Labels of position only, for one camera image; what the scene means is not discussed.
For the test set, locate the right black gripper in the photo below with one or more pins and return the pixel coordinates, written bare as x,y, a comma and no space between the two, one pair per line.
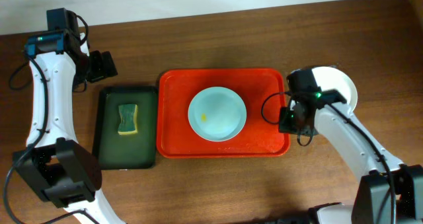
287,120

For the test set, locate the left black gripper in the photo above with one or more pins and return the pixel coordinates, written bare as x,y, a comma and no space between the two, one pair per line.
100,66

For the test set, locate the red plastic tray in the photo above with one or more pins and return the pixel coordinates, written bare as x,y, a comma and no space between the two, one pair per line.
258,87

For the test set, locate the white cream plate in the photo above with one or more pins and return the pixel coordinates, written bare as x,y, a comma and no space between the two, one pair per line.
330,78

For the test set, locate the green yellow sponge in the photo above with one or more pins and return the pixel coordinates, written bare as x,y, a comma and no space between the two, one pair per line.
128,119

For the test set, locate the light blue plate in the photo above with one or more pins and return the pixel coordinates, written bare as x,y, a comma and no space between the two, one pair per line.
217,114

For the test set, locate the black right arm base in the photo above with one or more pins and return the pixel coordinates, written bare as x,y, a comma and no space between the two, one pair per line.
301,217

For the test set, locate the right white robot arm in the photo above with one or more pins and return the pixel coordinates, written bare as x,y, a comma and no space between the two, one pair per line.
322,102

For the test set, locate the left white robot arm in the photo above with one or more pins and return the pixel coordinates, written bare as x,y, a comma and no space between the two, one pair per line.
54,165

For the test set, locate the dark green tray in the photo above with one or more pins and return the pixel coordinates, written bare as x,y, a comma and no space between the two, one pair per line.
116,151

